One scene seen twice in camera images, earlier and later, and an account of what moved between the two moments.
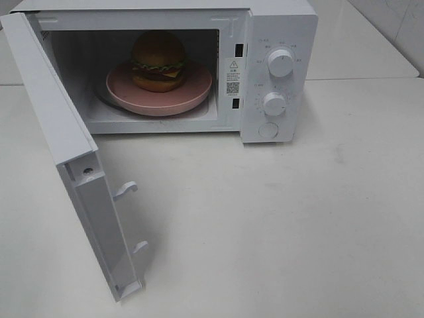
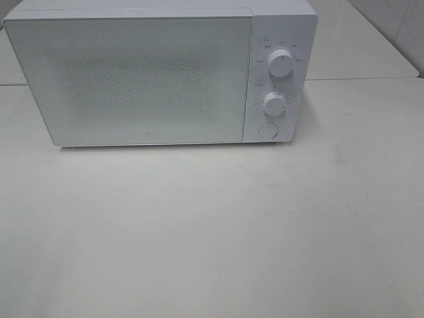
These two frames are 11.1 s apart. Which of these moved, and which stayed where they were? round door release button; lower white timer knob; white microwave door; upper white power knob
Moved: white microwave door
Stayed: upper white power knob; round door release button; lower white timer knob
